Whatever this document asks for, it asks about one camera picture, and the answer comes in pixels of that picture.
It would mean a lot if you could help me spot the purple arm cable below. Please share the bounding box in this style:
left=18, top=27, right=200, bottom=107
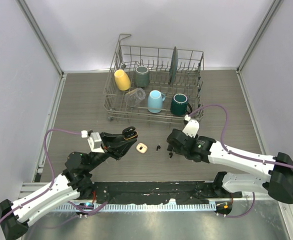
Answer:
left=0, top=128, right=111, bottom=240
left=190, top=104, right=293, bottom=218

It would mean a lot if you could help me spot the clear glass cup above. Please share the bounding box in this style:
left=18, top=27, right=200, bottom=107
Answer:
left=124, top=87, right=146, bottom=107

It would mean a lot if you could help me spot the black earbud charging case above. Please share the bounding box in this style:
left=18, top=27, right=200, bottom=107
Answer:
left=122, top=126, right=138, bottom=140

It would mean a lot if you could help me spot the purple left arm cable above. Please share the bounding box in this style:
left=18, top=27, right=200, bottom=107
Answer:
left=0, top=128, right=111, bottom=240

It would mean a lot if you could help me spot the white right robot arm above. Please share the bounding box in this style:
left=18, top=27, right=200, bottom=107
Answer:
left=166, top=129, right=293, bottom=204

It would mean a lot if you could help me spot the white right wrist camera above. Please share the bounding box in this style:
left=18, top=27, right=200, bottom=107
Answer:
left=182, top=114, right=200, bottom=138

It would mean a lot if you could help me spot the yellow cup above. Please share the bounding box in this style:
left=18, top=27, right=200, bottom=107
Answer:
left=114, top=69, right=131, bottom=91

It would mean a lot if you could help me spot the light blue mug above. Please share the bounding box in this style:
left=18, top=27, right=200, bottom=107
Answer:
left=147, top=90, right=166, bottom=114

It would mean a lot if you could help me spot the aluminium slotted rail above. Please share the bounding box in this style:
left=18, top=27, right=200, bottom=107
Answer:
left=42, top=202, right=217, bottom=213

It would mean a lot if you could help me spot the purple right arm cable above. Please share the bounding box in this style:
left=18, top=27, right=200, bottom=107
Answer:
left=190, top=104, right=293, bottom=218

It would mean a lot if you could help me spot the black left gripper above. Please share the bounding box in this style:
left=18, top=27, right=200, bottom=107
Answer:
left=85, top=131, right=137, bottom=172

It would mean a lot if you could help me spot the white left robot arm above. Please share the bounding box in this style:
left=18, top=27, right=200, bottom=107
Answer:
left=0, top=126, right=138, bottom=240

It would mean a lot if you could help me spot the grey wire dish rack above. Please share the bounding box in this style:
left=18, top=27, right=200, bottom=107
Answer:
left=103, top=33, right=205, bottom=124

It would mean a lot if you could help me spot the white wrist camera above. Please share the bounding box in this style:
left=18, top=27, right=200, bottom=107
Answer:
left=81, top=130, right=105, bottom=153
left=182, top=114, right=200, bottom=138

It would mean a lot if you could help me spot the teal plate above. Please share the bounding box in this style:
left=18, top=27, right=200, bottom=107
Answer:
left=168, top=46, right=179, bottom=85

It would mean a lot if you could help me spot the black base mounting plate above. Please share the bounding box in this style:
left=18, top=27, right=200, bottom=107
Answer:
left=92, top=181, right=243, bottom=205

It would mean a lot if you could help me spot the grey-green mug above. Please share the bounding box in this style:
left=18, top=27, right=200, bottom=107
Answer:
left=134, top=65, right=150, bottom=88

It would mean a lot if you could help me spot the beige earbud charging case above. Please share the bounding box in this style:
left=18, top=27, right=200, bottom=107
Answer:
left=136, top=143, right=148, bottom=154

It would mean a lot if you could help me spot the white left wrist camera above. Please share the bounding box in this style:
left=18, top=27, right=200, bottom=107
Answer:
left=81, top=130, right=105, bottom=153

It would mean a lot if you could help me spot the dark teal mug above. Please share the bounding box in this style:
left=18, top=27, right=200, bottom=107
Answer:
left=170, top=93, right=193, bottom=116

